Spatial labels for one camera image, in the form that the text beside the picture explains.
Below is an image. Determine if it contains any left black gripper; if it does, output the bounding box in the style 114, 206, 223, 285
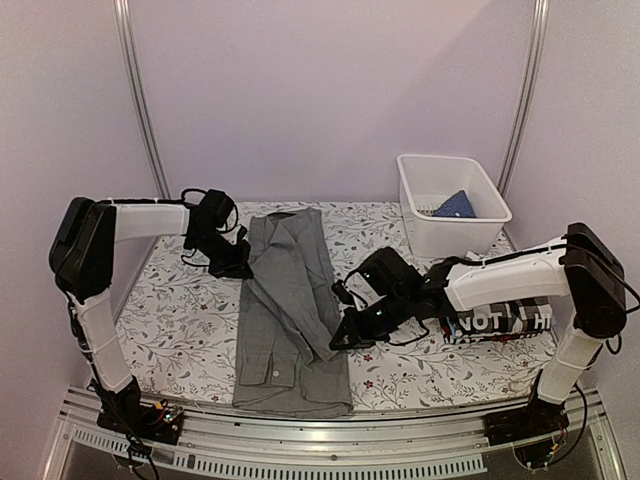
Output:
187, 230, 252, 279

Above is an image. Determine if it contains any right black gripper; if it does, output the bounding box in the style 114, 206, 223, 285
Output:
329, 291, 411, 353

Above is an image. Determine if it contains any grey long sleeve shirt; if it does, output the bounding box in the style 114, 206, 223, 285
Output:
232, 208, 353, 418

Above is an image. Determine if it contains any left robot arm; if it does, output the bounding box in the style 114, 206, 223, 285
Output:
49, 189, 253, 434

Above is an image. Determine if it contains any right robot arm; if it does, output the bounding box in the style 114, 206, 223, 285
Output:
329, 223, 638, 436

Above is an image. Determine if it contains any floral patterned table cloth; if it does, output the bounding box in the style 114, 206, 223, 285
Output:
116, 202, 556, 412

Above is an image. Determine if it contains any white plastic bin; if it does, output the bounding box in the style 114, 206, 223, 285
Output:
396, 154, 512, 259

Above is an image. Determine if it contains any blue dotted cloth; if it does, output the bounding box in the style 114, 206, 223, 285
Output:
433, 190, 476, 219

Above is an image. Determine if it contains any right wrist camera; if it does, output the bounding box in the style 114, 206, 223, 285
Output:
331, 271, 378, 311

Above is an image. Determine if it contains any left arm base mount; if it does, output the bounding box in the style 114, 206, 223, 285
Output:
97, 395, 184, 445

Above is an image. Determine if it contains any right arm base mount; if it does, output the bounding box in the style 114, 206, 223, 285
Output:
483, 395, 569, 446

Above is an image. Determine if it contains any aluminium front rail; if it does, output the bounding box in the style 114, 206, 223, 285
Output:
43, 387, 630, 479

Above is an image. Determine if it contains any left metal corner post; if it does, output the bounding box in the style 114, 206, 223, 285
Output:
113, 0, 171, 198

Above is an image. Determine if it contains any metal corner post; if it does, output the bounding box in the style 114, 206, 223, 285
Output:
497, 0, 550, 196
113, 0, 171, 198

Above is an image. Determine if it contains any right metal corner post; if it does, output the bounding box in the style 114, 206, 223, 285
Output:
497, 0, 550, 196

